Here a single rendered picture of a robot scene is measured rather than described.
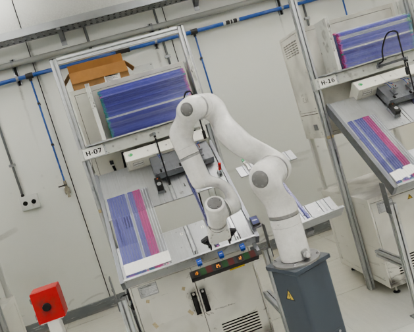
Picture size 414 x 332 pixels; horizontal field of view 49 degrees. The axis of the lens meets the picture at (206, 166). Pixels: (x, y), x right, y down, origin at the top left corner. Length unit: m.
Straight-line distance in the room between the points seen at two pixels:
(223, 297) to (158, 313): 0.36
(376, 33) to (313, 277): 1.74
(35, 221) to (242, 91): 2.16
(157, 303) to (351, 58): 1.82
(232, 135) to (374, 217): 1.34
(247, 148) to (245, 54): 2.62
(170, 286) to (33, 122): 2.16
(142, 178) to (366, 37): 1.60
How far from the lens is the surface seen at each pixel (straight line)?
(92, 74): 2.98
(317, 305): 1.86
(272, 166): 1.69
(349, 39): 2.99
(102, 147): 2.63
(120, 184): 2.59
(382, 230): 2.91
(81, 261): 4.24
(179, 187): 2.50
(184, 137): 1.89
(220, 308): 2.66
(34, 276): 4.32
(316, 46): 3.11
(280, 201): 1.74
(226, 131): 1.78
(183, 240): 2.30
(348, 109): 2.93
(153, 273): 2.22
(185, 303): 2.62
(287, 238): 1.79
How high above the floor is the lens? 1.32
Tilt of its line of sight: 5 degrees down
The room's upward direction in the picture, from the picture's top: 17 degrees counter-clockwise
